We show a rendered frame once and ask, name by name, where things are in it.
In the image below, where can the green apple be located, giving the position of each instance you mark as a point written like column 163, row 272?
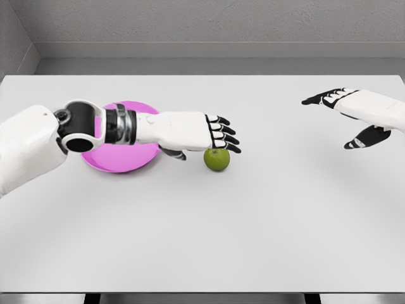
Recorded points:
column 217, row 162

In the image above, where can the pink round plate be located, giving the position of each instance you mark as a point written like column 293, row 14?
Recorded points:
column 126, row 158

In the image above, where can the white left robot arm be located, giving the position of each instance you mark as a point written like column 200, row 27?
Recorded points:
column 28, row 145

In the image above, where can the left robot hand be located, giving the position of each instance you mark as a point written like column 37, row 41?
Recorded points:
column 186, row 130

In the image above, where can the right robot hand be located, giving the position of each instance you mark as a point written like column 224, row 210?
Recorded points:
column 367, row 104

